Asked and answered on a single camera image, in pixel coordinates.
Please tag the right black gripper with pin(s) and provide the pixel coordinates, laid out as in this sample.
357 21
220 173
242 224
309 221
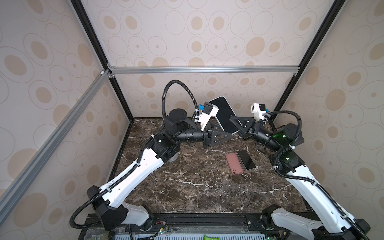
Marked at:
251 130

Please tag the horizontal aluminium rail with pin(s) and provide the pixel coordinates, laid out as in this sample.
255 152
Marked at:
204 70

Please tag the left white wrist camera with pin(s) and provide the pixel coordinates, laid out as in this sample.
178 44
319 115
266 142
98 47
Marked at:
205 113

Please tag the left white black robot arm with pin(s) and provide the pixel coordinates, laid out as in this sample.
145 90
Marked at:
107 207

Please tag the diagonal aluminium rail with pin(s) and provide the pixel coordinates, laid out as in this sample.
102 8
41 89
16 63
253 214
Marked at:
21 184

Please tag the pink phone case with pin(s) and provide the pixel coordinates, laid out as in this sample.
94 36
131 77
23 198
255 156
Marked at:
234 164

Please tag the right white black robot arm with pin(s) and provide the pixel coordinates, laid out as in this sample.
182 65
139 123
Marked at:
335 223

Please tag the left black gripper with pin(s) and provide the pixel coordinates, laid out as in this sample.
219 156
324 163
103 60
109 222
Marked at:
208 135

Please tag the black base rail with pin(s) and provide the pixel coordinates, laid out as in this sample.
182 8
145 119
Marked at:
198 222

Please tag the green tag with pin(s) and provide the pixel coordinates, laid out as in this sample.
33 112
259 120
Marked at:
211 238

